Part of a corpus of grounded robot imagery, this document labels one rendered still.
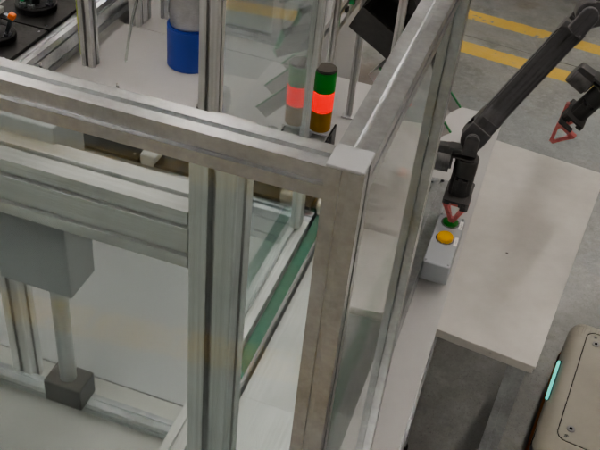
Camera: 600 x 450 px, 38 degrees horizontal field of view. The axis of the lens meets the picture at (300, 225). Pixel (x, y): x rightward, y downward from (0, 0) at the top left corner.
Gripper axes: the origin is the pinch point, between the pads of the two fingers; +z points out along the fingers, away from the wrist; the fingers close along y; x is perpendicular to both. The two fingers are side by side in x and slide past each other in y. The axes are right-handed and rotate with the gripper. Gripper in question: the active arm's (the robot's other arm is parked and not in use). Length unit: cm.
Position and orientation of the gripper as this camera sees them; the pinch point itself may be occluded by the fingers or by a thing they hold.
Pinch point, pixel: (452, 219)
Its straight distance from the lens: 230.6
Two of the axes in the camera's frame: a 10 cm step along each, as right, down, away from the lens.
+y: -3.3, 5.7, -7.6
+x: 9.4, 2.8, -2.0
